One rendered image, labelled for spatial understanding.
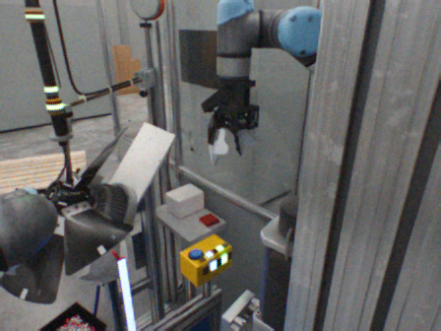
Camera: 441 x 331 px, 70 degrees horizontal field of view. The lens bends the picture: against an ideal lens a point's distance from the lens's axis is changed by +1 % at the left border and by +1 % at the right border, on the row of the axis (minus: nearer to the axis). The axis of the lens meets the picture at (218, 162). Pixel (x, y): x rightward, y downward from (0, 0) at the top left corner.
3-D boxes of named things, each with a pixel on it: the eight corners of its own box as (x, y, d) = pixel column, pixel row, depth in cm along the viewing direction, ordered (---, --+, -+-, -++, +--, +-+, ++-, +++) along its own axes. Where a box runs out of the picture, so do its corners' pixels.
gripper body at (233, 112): (235, 137, 70) (237, 81, 65) (211, 128, 76) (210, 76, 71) (259, 130, 75) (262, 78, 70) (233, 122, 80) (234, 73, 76)
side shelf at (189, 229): (186, 200, 187) (185, 195, 186) (226, 227, 162) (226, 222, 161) (150, 215, 173) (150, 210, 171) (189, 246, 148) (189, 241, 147)
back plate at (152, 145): (61, 238, 154) (58, 238, 153) (133, 116, 159) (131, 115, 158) (106, 306, 117) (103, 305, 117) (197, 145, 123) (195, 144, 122)
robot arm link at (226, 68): (210, 56, 69) (236, 54, 74) (210, 78, 71) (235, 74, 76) (233, 59, 64) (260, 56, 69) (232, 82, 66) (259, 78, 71)
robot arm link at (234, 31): (261, -2, 61) (217, -3, 61) (258, 57, 66) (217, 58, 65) (254, 0, 68) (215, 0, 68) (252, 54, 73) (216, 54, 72)
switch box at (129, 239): (160, 257, 172) (157, 224, 163) (136, 271, 163) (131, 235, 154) (153, 249, 178) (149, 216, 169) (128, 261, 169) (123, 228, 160)
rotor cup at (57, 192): (80, 186, 130) (49, 174, 120) (99, 188, 120) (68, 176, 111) (66, 221, 125) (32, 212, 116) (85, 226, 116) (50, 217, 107)
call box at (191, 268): (214, 255, 122) (214, 232, 118) (232, 269, 115) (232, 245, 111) (180, 275, 112) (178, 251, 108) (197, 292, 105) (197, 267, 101)
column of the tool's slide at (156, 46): (167, 295, 227) (144, 20, 154) (178, 297, 226) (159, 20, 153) (164, 300, 222) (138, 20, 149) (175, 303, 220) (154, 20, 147)
